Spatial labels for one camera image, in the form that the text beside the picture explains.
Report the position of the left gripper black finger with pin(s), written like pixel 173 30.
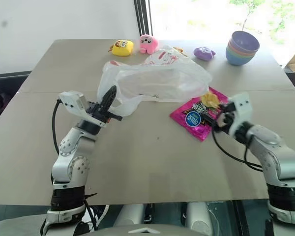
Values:
pixel 115 116
pixel 111 96

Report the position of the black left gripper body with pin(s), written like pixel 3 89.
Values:
pixel 97 111

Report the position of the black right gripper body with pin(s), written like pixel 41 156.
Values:
pixel 226 116

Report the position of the magenta foil snack packet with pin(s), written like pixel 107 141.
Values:
pixel 194 115

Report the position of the translucent white plastic bag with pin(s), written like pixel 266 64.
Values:
pixel 159 78

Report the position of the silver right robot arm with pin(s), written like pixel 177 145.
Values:
pixel 275 157

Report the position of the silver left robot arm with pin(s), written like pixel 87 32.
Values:
pixel 71 157

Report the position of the blue plastic bowl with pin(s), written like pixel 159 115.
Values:
pixel 238 60

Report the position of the yellow square plush toy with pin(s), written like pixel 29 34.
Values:
pixel 123 47

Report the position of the green plastic bowl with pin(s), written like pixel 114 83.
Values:
pixel 229 52

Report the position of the purple plush toy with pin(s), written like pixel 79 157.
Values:
pixel 204 52

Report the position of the pink plastic bowl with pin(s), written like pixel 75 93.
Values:
pixel 229 47

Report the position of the pink octopus plush toy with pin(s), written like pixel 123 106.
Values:
pixel 148 43

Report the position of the brown plush toy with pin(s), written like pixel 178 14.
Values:
pixel 180 50

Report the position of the purple plastic bowl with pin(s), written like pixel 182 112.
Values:
pixel 244 40

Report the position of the grey rounded robot leg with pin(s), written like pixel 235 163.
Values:
pixel 202 217
pixel 131 214

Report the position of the grey robot chest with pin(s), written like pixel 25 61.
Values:
pixel 142 229

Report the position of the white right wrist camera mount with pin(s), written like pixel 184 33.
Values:
pixel 239 110

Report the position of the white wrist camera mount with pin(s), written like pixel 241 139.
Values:
pixel 72 102
pixel 239 110

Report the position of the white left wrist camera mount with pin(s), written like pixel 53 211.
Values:
pixel 72 102

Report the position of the black window frame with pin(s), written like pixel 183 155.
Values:
pixel 143 17

